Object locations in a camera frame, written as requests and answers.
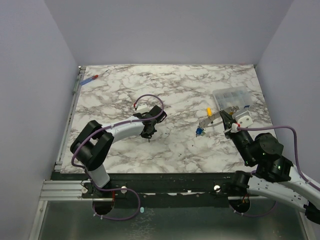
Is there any blue key tag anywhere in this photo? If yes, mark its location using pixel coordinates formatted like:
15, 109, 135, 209
195, 127, 205, 137

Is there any clear plastic screw box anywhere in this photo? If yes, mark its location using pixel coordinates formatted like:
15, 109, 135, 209
212, 86, 253, 110

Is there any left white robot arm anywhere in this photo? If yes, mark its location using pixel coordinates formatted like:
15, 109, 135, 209
70, 105, 167, 198

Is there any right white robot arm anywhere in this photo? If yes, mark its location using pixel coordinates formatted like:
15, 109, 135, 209
219, 109, 320, 224

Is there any blue red screwdriver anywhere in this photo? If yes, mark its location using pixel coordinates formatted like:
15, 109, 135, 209
79, 74, 104, 86

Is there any yellow handled screwdriver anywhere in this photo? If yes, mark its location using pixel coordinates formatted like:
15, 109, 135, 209
206, 107, 213, 117

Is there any left aluminium rail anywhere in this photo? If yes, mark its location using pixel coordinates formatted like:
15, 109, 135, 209
53, 66, 86, 172

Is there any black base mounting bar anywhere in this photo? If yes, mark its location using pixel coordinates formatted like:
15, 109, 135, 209
50, 172, 249, 209

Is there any large grey metal keyring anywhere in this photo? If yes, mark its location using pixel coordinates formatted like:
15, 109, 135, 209
198, 106, 239, 129

